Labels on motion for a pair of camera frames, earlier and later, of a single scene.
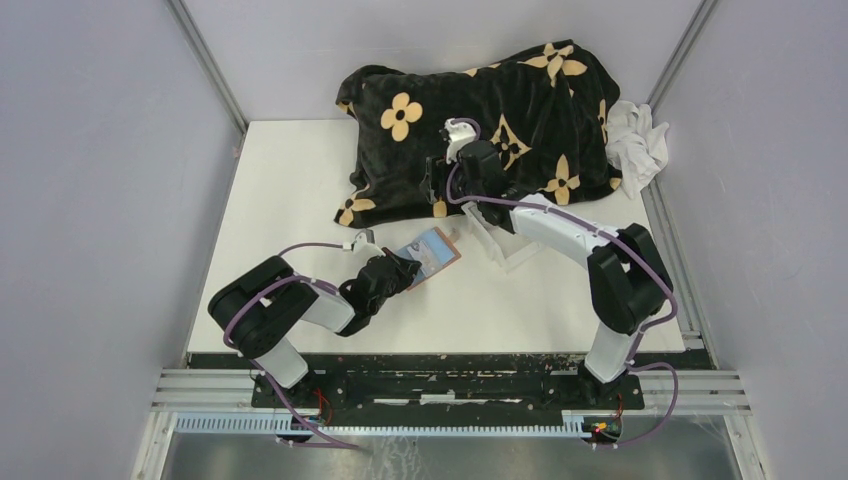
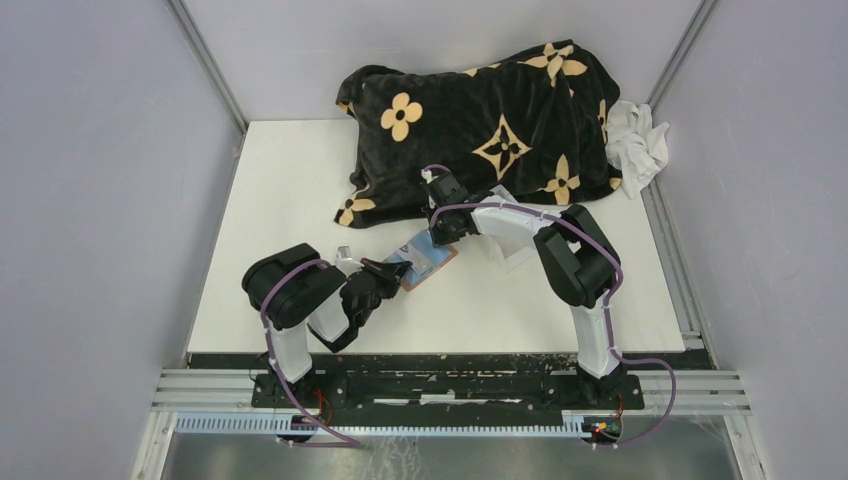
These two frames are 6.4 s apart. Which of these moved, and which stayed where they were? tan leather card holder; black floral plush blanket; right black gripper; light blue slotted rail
Moved: right black gripper
Stayed: light blue slotted rail; tan leather card holder; black floral plush blanket
